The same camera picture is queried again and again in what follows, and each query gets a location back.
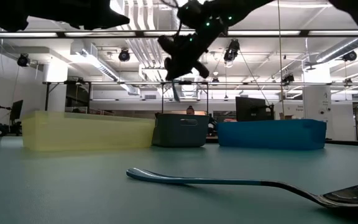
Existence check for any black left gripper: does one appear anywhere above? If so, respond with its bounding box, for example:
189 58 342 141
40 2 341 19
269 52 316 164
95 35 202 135
26 0 131 29

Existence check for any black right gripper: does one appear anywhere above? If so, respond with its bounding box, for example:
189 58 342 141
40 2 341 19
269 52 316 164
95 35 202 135
158 27 226 81

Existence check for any blue-handled dark spoon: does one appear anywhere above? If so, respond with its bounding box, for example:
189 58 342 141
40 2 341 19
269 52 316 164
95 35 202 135
126 167 358 210
172 80 181 103

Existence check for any black ceiling-hung spotlight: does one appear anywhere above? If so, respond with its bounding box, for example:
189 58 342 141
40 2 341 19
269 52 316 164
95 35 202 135
16 53 30 68
281 73 295 85
342 50 358 62
118 49 131 62
223 39 241 68

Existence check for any grey plastic bin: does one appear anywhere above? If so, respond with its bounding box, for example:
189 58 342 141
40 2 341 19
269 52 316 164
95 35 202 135
151 113 211 148

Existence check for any black computer monitor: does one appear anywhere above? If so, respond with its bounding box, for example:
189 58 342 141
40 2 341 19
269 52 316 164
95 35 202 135
235 96 275 123

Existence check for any thin vertical pole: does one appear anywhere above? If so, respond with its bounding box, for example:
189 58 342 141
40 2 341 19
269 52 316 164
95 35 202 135
277 0 284 108

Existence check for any yellow translucent plastic bin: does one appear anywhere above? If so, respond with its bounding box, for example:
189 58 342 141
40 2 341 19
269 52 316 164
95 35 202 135
21 110 156 152

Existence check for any blue plastic bin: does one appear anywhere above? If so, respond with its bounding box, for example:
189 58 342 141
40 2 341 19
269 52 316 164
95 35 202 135
216 118 328 151

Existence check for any overhead light bar beam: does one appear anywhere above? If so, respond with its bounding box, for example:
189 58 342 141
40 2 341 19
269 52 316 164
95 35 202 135
0 30 358 39

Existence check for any small black monitor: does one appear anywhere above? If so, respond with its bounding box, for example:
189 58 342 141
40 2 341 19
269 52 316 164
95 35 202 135
9 99 24 124

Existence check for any teal table mat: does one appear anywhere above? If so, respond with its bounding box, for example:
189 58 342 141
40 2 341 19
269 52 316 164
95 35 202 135
0 136 358 224

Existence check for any black background table frame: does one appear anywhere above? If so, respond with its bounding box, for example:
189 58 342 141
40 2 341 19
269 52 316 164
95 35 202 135
42 80 211 114

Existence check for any black aluminium table frame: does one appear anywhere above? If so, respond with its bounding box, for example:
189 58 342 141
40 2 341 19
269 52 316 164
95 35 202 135
324 139 358 148

